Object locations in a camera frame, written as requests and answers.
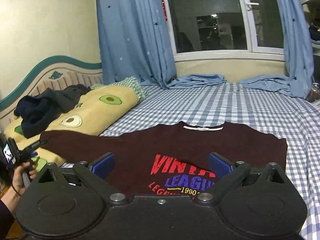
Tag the person left hand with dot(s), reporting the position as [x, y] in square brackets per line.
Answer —
[17, 181]

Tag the blue star curtain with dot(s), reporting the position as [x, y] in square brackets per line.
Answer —
[297, 47]
[134, 41]

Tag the left blue star curtain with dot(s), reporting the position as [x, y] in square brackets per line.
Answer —
[134, 41]

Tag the maroon vintage league sweater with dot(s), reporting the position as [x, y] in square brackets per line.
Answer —
[169, 159]

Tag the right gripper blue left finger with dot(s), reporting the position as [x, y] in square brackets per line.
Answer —
[103, 166]

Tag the white framed window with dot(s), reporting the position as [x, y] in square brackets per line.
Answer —
[224, 29]

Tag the right blue star curtain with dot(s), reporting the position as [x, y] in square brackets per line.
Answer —
[297, 47]

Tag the person left forearm black sleeve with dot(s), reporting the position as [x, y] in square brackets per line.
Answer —
[9, 202]

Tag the blue white checked bedsheet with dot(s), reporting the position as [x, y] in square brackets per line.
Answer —
[293, 119]

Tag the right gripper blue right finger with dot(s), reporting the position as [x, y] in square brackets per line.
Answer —
[219, 165]

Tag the dark navy clothes pile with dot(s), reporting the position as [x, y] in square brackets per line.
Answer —
[37, 112]

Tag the teal trimmed headboard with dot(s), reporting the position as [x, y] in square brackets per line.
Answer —
[49, 70]

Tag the green checked pillow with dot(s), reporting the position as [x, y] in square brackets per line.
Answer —
[130, 86]

